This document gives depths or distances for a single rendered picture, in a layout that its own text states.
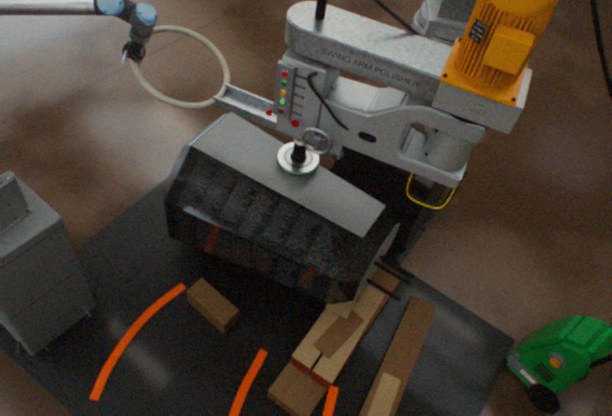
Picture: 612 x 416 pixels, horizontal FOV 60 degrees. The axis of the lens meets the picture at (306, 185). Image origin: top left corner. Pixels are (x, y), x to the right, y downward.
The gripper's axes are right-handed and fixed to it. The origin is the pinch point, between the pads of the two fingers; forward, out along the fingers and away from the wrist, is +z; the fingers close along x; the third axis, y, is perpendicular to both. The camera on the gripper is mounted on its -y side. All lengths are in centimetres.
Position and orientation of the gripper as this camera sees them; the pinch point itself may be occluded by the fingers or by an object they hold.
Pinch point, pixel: (130, 61)
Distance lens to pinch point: 273.8
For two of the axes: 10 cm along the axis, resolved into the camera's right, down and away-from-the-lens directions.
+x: 8.9, 1.7, 4.3
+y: 0.6, 8.8, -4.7
